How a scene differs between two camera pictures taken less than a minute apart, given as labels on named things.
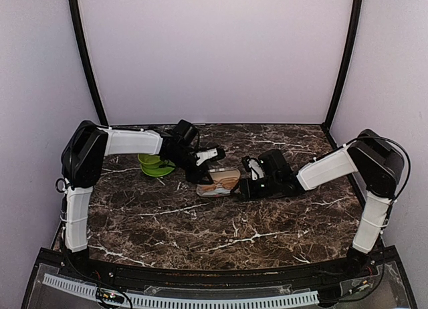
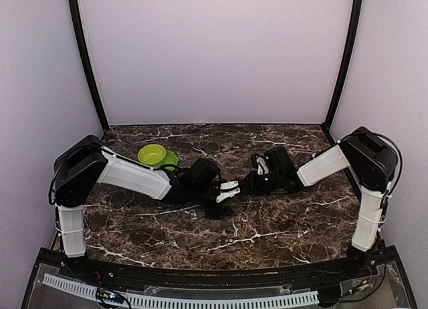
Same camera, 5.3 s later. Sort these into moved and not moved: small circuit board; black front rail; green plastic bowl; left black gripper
Moved: left black gripper
Not moved: small circuit board; black front rail; green plastic bowl
